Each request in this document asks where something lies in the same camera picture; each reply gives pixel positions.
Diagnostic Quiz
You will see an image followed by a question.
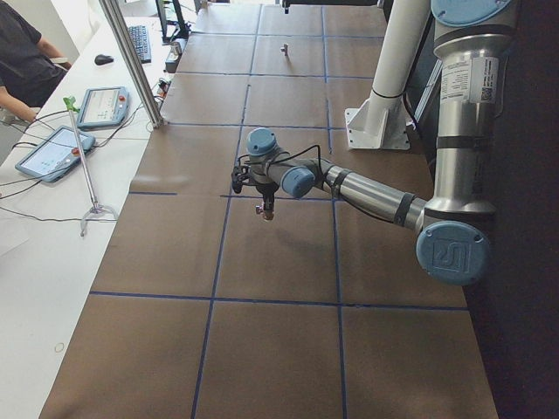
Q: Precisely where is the white PPR pipe fitting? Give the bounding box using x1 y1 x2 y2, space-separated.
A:
255 205 274 222

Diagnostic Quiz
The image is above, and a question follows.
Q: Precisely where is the lower teach pendant tablet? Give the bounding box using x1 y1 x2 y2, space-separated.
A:
15 126 79 183

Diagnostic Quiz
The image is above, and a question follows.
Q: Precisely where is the black keyboard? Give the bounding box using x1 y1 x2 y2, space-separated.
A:
128 25 152 64

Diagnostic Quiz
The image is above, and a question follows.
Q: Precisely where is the teach pendant tablet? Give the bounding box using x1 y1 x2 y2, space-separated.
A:
77 86 129 131
15 126 79 183

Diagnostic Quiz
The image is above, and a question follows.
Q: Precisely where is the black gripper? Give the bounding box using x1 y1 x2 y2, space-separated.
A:
256 182 276 209

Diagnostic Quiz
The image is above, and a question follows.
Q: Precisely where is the upper teach pendant tablet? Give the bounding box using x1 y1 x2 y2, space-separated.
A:
77 86 129 131

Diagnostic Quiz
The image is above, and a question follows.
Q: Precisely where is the metal reacher grabber tool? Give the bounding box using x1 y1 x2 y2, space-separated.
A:
63 96 119 237

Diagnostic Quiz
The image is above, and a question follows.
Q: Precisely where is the black monitor stand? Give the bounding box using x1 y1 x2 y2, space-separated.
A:
155 0 190 45

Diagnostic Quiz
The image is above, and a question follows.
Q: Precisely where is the black computer mouse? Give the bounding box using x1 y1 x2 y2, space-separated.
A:
94 54 114 66

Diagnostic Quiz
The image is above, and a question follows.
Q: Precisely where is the aluminium frame post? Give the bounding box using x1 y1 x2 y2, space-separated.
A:
99 0 163 128

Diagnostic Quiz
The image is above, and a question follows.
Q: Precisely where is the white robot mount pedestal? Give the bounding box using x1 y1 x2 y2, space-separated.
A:
345 0 431 150

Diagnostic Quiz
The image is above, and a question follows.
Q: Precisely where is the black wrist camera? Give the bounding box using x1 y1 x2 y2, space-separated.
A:
231 164 252 194

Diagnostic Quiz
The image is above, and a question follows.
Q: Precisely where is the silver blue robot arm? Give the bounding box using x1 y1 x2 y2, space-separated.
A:
231 1 519 285

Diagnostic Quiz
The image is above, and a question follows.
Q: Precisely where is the seated person in black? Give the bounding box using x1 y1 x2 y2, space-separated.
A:
1 1 72 122

